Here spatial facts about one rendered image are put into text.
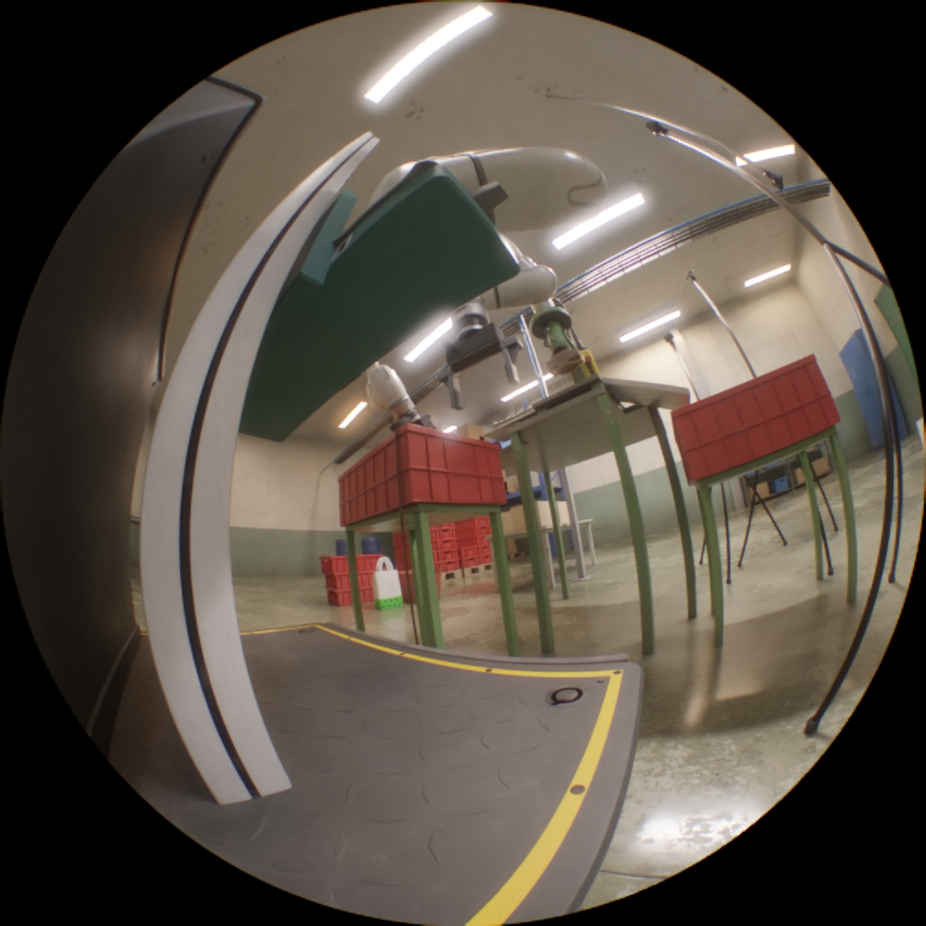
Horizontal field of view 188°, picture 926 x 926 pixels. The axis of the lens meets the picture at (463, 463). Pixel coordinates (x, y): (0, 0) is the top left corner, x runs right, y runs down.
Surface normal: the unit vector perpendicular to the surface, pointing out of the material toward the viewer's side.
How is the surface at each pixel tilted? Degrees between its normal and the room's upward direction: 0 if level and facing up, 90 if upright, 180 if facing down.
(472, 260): 180
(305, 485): 90
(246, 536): 90
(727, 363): 90
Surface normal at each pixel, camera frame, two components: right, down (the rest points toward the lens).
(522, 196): 0.04, 0.86
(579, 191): 0.33, 0.78
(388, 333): 0.13, 0.95
